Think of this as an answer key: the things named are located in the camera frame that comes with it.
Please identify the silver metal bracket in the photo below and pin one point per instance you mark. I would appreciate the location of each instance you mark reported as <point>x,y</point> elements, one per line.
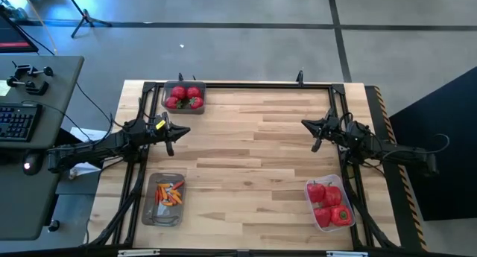
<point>346,254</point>
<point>138,253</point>

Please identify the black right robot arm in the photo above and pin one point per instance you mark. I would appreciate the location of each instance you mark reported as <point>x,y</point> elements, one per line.
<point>395,152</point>

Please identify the clear plastic bin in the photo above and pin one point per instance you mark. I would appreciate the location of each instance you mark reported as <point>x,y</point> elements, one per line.
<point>348,197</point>

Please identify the pale paper note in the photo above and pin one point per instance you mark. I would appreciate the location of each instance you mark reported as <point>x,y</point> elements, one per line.
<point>3,88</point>

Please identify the smoky grey plastic bin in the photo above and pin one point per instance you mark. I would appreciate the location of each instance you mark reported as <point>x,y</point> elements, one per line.
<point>164,216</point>
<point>184,111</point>

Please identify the yellow tag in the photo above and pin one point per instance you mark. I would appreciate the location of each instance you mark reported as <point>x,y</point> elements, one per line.
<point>160,124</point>

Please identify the black laptop with red stripe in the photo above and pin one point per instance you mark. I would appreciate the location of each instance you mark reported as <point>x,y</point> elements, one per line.
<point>15,35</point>

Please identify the black desk knob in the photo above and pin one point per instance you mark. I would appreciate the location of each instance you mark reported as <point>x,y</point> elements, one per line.
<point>53,225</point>

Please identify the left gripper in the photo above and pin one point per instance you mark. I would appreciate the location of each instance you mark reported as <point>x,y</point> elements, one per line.
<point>156,132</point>

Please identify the black keyboard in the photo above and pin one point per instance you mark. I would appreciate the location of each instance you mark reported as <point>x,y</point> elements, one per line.
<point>16,121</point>

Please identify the white paper sheets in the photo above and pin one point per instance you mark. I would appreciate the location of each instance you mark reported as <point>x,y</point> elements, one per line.
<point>85,132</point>

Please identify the dark red bell pepper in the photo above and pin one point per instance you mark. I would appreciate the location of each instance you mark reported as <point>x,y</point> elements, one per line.
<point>196,102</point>

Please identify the black platform with hazard stripes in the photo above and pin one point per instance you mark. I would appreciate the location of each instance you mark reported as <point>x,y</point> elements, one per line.
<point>391,197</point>

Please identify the grey desk panel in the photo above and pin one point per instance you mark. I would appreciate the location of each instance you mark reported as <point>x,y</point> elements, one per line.
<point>56,100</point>

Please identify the dark blue floor mat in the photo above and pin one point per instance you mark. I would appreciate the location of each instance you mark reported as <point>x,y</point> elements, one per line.
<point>439,138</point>

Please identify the black aluminium table frame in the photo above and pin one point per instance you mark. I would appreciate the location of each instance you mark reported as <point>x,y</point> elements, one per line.
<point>261,85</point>

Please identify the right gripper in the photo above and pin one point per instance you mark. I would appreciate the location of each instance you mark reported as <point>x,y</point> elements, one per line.
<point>337,128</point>

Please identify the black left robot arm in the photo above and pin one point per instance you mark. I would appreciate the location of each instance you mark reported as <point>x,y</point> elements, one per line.
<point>93,149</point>

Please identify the small orange chili pepper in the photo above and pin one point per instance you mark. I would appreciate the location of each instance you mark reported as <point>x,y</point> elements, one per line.
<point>167,203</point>

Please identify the black desk clamp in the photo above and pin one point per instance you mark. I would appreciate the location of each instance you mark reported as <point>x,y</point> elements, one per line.
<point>33,87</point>
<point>26,70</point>

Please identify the black computer mouse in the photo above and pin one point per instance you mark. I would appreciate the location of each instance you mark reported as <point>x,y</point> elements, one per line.
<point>31,164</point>

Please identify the black tripod stand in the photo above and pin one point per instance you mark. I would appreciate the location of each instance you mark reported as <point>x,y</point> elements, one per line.
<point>86,18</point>

